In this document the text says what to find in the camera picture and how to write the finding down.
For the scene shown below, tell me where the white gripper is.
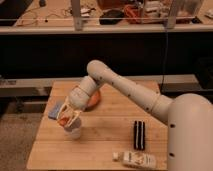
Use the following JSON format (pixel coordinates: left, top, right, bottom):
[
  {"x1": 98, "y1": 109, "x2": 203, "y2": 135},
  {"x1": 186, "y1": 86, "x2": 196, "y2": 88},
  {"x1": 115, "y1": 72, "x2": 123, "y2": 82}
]
[{"x1": 57, "y1": 87, "x2": 90, "y2": 127}]

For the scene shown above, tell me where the orange pepper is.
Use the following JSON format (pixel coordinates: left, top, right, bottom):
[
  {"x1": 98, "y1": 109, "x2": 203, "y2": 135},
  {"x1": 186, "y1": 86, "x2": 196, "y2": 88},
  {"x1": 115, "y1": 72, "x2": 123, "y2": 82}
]
[{"x1": 58, "y1": 117, "x2": 69, "y2": 126}]

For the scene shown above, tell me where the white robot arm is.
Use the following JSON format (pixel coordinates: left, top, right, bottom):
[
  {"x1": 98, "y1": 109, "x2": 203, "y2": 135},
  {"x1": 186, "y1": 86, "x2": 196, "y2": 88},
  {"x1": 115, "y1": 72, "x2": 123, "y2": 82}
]
[{"x1": 57, "y1": 60, "x2": 213, "y2": 171}]

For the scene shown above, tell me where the white ceramic cup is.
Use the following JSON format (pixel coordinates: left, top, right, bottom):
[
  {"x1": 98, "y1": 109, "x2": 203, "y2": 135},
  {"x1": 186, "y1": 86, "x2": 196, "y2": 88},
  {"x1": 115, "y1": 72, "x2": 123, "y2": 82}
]
[{"x1": 64, "y1": 118, "x2": 82, "y2": 140}]

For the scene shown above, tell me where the blue sponge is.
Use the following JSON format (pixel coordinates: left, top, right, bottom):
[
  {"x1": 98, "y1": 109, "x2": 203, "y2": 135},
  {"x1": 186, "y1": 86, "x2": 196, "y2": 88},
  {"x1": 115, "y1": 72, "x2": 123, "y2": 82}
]
[{"x1": 48, "y1": 102, "x2": 62, "y2": 120}]

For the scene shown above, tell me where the orange bowl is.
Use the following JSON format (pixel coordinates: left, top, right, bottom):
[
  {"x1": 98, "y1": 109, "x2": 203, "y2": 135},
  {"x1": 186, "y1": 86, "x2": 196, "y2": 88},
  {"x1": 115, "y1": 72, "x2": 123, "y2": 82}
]
[{"x1": 84, "y1": 90, "x2": 101, "y2": 111}]

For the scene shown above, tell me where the black striped block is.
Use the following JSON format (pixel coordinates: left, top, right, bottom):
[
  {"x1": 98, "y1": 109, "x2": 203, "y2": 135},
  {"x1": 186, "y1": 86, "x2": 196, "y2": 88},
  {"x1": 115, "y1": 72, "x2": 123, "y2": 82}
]
[{"x1": 133, "y1": 121, "x2": 145, "y2": 150}]

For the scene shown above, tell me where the white plastic bottle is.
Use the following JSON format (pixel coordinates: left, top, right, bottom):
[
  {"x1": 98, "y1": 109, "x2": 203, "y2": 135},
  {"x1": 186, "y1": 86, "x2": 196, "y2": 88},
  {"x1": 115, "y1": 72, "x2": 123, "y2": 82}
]
[{"x1": 112, "y1": 151, "x2": 157, "y2": 169}]

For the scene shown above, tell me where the black bag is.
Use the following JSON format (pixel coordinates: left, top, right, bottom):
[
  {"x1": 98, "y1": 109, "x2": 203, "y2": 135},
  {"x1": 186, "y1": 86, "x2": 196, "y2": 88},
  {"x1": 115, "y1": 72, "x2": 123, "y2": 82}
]
[{"x1": 99, "y1": 9, "x2": 124, "y2": 25}]

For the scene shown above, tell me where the left metal post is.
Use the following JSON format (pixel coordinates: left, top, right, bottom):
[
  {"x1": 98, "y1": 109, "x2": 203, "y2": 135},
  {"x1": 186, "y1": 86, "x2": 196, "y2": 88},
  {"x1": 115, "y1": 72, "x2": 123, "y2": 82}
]
[{"x1": 70, "y1": 0, "x2": 83, "y2": 31}]

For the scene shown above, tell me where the metal post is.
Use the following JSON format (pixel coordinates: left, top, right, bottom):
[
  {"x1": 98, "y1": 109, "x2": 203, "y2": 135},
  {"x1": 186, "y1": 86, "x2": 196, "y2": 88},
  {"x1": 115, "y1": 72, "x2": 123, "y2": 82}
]
[
  {"x1": 165, "y1": 0, "x2": 183, "y2": 29},
  {"x1": 70, "y1": 0, "x2": 83, "y2": 31}
]

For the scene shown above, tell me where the orange cable bundle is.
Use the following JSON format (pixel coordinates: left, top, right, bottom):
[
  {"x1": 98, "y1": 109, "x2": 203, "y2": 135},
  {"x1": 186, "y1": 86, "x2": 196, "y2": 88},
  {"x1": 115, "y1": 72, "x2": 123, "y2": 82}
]
[{"x1": 123, "y1": 4, "x2": 144, "y2": 24}]

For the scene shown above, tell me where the right metal post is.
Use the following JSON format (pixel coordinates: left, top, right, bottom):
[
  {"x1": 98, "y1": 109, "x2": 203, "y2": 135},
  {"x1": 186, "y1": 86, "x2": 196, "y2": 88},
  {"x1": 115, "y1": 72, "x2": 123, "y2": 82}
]
[{"x1": 165, "y1": 0, "x2": 183, "y2": 29}]

